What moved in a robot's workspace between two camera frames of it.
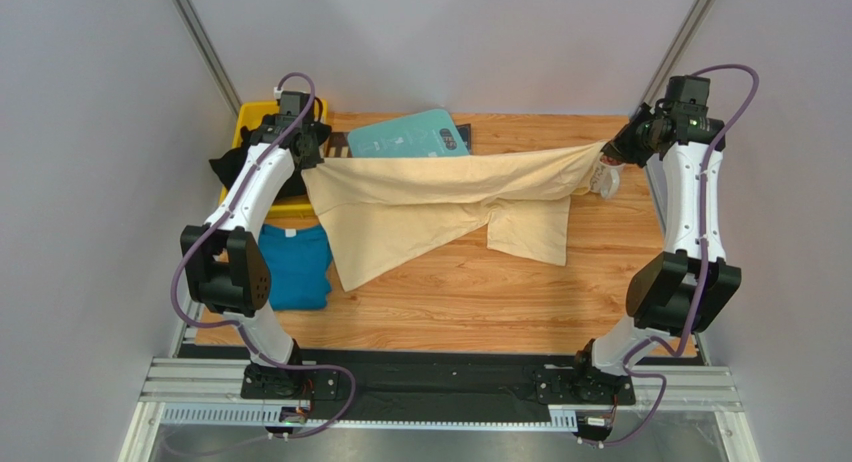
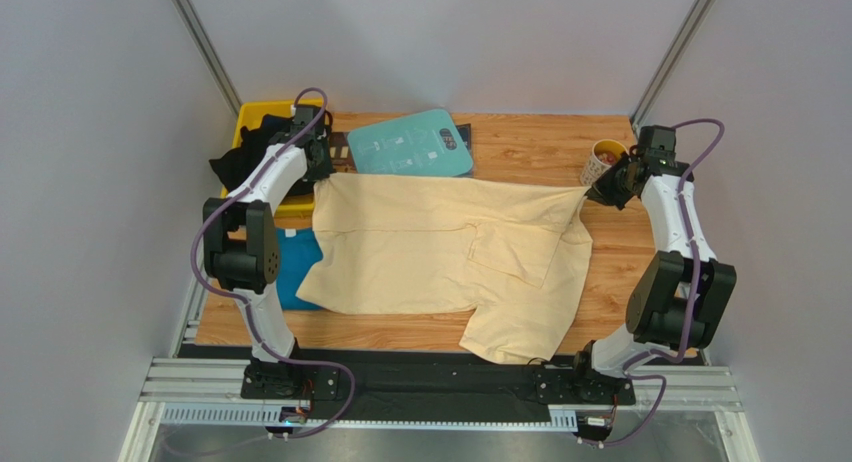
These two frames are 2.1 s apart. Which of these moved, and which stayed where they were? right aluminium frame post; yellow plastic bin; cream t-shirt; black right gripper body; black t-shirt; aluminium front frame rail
Moved: cream t-shirt; black right gripper body
Stayed: right aluminium frame post; yellow plastic bin; black t-shirt; aluminium front frame rail
